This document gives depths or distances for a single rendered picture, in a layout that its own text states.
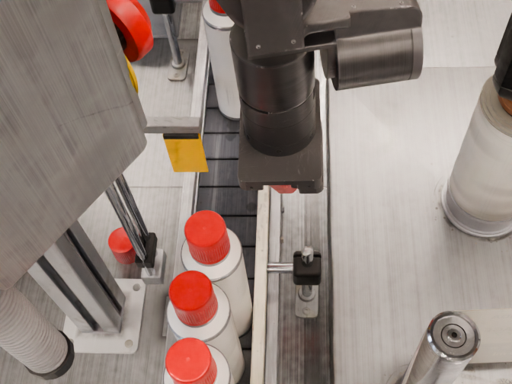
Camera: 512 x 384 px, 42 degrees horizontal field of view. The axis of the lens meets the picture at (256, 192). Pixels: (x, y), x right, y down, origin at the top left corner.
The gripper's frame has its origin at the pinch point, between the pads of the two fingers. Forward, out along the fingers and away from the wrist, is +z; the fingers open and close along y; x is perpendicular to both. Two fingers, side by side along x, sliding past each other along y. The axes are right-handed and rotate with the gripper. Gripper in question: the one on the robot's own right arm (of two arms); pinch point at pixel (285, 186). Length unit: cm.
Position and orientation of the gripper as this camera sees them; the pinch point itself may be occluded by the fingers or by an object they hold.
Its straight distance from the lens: 61.2
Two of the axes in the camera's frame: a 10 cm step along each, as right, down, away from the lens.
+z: 0.9, 5.1, 8.6
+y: 0.3, -8.6, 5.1
